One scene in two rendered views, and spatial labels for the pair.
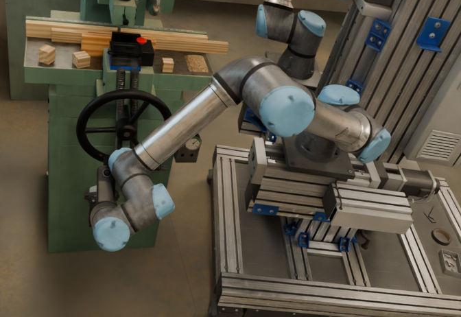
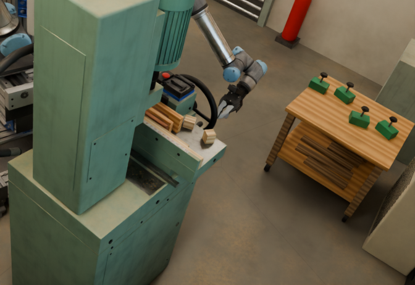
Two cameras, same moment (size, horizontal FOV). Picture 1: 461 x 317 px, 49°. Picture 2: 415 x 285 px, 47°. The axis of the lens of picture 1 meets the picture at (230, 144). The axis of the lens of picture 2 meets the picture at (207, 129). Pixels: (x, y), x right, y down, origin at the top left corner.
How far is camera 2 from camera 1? 2.73 m
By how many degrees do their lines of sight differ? 91
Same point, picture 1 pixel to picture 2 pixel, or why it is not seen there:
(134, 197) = (247, 58)
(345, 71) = not seen: outside the picture
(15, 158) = not seen: outside the picture
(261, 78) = not seen: outside the picture
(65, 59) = (194, 134)
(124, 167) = (239, 65)
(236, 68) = not seen: outside the picture
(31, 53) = (212, 150)
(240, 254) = not seen: hidden behind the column
